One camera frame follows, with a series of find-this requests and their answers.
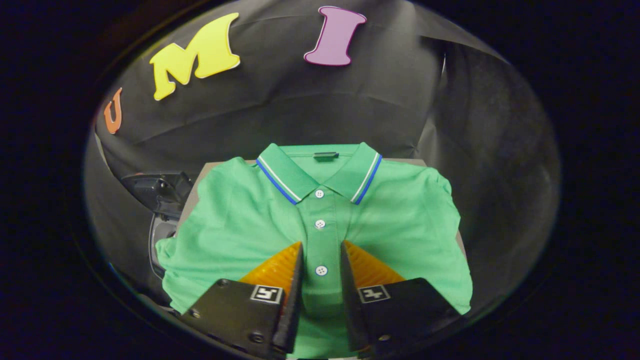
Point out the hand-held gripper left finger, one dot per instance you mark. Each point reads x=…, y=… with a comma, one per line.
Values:
x=294, y=300

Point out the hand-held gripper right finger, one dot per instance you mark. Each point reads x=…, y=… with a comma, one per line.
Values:
x=350, y=300

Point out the green polo shirt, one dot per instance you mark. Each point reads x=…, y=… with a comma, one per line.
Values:
x=235, y=225

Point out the grey washing machine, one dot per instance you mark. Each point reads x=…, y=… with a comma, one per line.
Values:
x=162, y=235

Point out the beige cabinet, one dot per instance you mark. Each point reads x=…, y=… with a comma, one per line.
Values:
x=406, y=162

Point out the black backdrop cloth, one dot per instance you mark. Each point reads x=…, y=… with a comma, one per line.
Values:
x=300, y=110

